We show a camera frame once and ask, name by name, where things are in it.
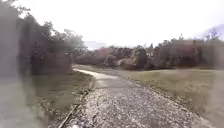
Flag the grey gravel path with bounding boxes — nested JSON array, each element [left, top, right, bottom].
[[66, 68, 214, 128]]

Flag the tall dark trees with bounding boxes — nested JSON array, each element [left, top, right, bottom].
[[0, 0, 88, 77]]

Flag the distant row of trees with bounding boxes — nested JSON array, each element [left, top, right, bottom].
[[74, 31, 224, 71]]

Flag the pale path edging strip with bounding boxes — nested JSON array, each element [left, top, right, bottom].
[[57, 87, 91, 128]]

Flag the open grass field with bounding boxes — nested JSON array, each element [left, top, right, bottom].
[[74, 63, 224, 128]]

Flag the grass verge with leaves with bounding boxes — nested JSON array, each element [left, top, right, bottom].
[[0, 70, 94, 128]]

